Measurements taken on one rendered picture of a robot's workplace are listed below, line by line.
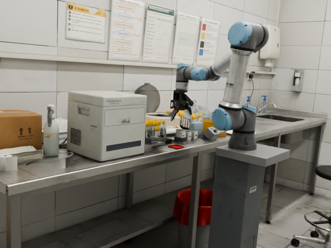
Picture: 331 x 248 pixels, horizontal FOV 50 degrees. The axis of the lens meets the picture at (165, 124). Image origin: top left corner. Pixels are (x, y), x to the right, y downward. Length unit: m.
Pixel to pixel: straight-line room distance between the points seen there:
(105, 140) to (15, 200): 0.46
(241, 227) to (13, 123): 1.24
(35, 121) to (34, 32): 0.56
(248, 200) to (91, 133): 0.87
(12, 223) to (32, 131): 0.50
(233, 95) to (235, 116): 0.11
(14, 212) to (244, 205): 1.10
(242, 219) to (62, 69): 1.33
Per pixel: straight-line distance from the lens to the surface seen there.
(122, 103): 1.64
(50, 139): 1.70
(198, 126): 2.30
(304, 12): 4.39
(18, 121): 1.75
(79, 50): 2.26
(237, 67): 1.73
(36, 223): 2.32
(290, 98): 4.35
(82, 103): 1.68
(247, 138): 1.88
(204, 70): 1.96
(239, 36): 1.70
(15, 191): 1.38
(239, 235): 1.97
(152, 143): 1.85
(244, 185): 1.88
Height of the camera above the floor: 1.32
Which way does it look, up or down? 9 degrees down
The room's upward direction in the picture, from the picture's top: 4 degrees clockwise
